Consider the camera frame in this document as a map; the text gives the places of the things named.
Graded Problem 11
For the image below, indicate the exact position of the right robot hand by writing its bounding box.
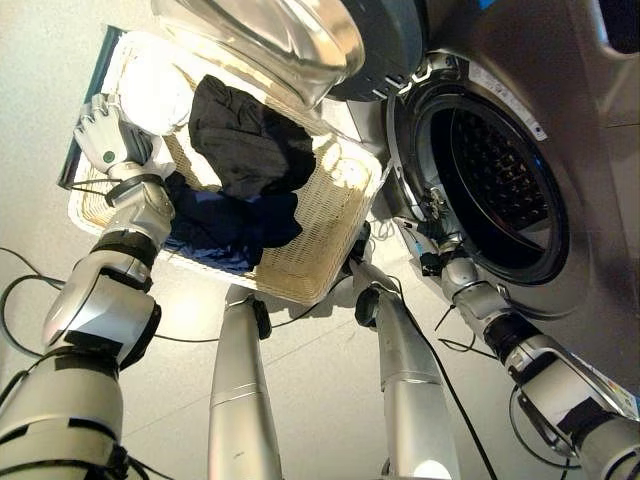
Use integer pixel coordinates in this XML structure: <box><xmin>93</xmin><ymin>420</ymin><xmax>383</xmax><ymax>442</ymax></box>
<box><xmin>399</xmin><ymin>185</ymin><xmax>464</xmax><ymax>252</ymax></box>

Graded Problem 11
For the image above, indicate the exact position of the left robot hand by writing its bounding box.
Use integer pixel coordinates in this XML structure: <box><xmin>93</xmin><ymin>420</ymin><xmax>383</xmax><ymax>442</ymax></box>
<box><xmin>73</xmin><ymin>93</ymin><xmax>162</xmax><ymax>177</ymax></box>

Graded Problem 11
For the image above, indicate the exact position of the silver washing machine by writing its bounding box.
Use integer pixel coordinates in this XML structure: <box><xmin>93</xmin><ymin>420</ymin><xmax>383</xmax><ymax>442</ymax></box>
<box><xmin>369</xmin><ymin>0</ymin><xmax>640</xmax><ymax>419</ymax></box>

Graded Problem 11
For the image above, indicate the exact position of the glass washing machine door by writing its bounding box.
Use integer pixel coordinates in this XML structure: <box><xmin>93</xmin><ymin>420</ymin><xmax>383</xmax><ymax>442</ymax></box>
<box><xmin>149</xmin><ymin>0</ymin><xmax>432</xmax><ymax>110</ymax></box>

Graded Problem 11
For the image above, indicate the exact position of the perforated steel washer drum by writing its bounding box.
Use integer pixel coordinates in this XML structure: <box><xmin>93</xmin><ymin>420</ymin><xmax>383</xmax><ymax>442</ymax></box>
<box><xmin>428</xmin><ymin>105</ymin><xmax>567</xmax><ymax>269</ymax></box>

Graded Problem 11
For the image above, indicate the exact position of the white plastic laundry basket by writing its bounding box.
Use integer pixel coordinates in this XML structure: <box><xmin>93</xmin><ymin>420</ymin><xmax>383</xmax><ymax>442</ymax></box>
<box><xmin>67</xmin><ymin>29</ymin><xmax>394</xmax><ymax>307</ymax></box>

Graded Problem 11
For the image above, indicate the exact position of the dark grey garment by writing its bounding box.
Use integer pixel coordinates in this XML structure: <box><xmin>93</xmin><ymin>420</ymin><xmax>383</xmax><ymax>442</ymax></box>
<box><xmin>187</xmin><ymin>74</ymin><xmax>318</xmax><ymax>200</ymax></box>

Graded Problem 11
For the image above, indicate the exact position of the silver right robot leg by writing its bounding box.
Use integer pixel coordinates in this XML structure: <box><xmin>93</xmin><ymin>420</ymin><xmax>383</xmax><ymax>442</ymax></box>
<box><xmin>344</xmin><ymin>222</ymin><xmax>462</xmax><ymax>480</ymax></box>

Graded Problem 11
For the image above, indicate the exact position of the silver robot leg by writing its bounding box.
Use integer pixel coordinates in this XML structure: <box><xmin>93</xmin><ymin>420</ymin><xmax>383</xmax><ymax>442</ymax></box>
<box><xmin>344</xmin><ymin>222</ymin><xmax>462</xmax><ymax>480</ymax></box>
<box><xmin>206</xmin><ymin>285</ymin><xmax>284</xmax><ymax>480</ymax></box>

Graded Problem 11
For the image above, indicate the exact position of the navy blue garment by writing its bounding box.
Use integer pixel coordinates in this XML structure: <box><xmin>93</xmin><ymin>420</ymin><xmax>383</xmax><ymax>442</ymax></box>
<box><xmin>160</xmin><ymin>171</ymin><xmax>304</xmax><ymax>269</ymax></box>

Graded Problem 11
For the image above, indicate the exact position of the white warning label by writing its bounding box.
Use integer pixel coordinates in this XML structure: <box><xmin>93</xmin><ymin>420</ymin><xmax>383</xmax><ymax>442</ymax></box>
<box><xmin>467</xmin><ymin>63</ymin><xmax>547</xmax><ymax>142</ymax></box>

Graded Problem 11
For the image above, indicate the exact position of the silver left robot leg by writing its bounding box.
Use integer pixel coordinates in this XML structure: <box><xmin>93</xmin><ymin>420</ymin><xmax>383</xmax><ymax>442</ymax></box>
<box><xmin>206</xmin><ymin>285</ymin><xmax>284</xmax><ymax>480</ymax></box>

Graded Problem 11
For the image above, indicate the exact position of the colourful energy label sticker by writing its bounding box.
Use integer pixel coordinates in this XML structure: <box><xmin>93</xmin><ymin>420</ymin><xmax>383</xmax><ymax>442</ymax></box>
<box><xmin>574</xmin><ymin>353</ymin><xmax>640</xmax><ymax>417</ymax></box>

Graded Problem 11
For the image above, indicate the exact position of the black leg cable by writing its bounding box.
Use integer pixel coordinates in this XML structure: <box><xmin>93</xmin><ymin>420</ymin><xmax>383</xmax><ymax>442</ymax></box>
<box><xmin>384</xmin><ymin>275</ymin><xmax>500</xmax><ymax>480</ymax></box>

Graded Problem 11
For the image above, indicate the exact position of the black floor cable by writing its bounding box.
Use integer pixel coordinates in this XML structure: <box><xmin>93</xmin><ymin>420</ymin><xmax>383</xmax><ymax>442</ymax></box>
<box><xmin>0</xmin><ymin>246</ymin><xmax>69</xmax><ymax>362</ymax></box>

